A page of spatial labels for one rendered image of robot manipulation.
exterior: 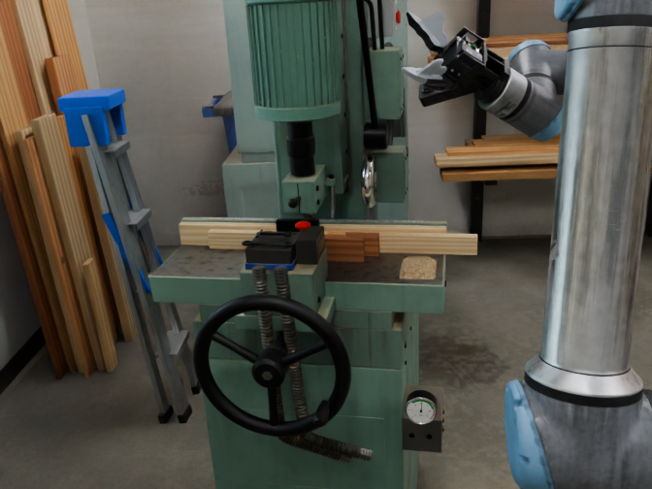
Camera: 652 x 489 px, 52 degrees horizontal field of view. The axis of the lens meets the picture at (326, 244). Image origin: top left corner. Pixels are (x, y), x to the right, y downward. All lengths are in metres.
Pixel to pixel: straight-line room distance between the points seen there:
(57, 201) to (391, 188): 1.48
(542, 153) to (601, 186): 2.57
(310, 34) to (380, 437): 0.83
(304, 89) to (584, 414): 0.75
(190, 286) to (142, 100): 2.60
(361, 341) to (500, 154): 2.18
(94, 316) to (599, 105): 2.26
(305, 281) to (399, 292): 0.20
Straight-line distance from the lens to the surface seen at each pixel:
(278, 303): 1.13
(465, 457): 2.29
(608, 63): 0.87
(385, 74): 1.51
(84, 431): 2.61
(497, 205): 3.95
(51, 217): 2.68
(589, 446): 0.94
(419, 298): 1.29
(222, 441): 1.58
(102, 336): 2.83
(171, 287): 1.41
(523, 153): 3.43
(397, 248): 1.42
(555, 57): 1.46
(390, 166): 1.53
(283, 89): 1.29
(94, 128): 2.17
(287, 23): 1.27
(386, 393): 1.41
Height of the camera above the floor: 1.45
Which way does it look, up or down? 22 degrees down
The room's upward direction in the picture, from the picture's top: 3 degrees counter-clockwise
